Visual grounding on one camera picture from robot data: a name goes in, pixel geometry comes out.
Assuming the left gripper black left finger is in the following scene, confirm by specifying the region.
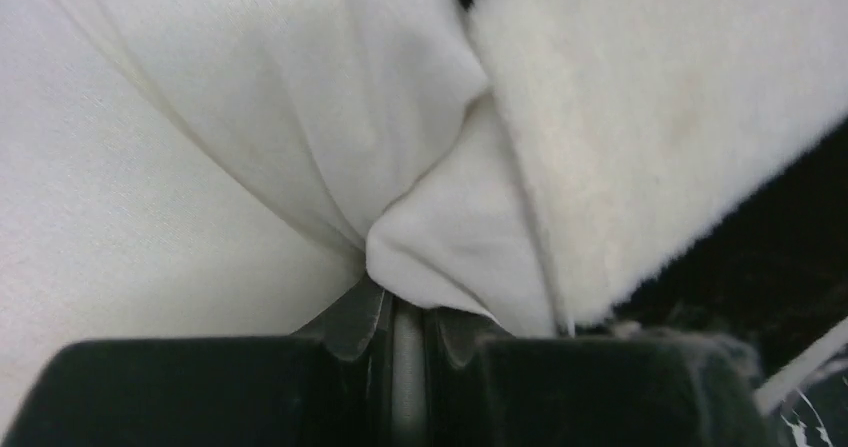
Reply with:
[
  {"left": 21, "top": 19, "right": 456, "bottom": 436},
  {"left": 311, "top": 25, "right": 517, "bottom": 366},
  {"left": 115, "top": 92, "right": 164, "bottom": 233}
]
[{"left": 3, "top": 279, "right": 395, "bottom": 446}]

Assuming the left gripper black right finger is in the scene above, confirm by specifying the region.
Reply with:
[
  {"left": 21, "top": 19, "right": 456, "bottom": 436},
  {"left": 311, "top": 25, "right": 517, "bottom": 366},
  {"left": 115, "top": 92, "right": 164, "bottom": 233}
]
[{"left": 424, "top": 308, "right": 775, "bottom": 446}]

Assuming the white pillow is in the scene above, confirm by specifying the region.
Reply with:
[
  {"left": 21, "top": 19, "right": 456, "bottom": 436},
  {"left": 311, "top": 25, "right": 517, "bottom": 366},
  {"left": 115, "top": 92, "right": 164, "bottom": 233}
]
[{"left": 1, "top": 0, "right": 556, "bottom": 427}]

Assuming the black white striped pillowcase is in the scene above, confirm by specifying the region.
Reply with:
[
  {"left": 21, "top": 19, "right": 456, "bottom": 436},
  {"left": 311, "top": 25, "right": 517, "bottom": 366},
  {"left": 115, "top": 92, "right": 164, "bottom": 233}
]
[{"left": 455, "top": 0, "right": 847, "bottom": 377}]

